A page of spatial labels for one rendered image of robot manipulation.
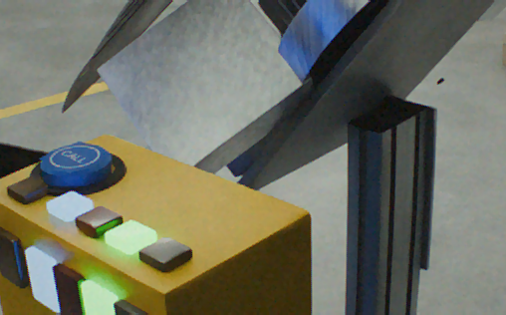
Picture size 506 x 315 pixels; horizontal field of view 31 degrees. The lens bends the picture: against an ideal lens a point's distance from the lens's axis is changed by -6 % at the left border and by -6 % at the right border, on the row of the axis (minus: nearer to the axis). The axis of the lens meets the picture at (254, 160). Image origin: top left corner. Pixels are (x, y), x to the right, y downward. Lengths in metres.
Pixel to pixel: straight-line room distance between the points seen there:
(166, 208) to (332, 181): 2.47
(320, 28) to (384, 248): 0.32
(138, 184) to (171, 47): 0.38
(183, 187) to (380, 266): 0.57
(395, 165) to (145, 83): 0.29
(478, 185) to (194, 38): 2.14
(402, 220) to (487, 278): 1.43
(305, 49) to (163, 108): 0.14
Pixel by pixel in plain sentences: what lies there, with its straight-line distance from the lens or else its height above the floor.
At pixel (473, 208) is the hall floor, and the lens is 2.80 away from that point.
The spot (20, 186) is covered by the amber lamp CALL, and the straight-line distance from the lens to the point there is 0.50.
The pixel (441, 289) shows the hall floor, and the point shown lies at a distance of 2.41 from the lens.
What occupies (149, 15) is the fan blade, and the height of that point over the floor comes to 1.02.
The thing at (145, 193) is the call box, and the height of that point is 1.07.
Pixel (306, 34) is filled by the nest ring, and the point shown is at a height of 1.05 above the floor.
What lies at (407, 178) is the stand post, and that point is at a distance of 1.03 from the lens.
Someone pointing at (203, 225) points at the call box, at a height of 1.07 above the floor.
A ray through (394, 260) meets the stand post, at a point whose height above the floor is 0.75.
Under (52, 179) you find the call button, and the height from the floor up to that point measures 1.08.
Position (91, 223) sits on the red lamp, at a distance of 0.46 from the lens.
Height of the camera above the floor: 1.29
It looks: 25 degrees down
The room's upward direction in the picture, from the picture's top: 2 degrees counter-clockwise
